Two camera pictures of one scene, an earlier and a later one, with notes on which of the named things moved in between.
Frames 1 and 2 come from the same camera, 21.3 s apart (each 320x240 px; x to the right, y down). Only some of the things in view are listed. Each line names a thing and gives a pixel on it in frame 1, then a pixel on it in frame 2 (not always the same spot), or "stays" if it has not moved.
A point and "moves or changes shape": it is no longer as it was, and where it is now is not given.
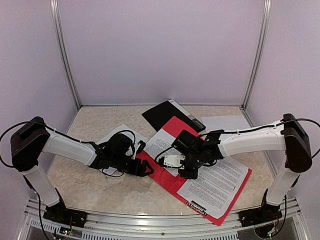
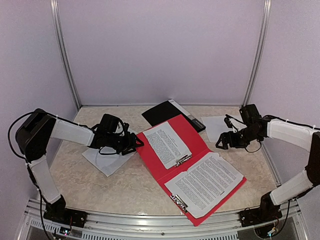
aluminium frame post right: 267,10 stays
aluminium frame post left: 64,49 stays
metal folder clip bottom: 197,207 → 180,202
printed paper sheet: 161,146 moves or changes shape
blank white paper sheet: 227,123 stays
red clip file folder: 174,183 moves or changes shape
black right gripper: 191,175 → 233,143
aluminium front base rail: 287,224 stays
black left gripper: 139,170 → 130,143
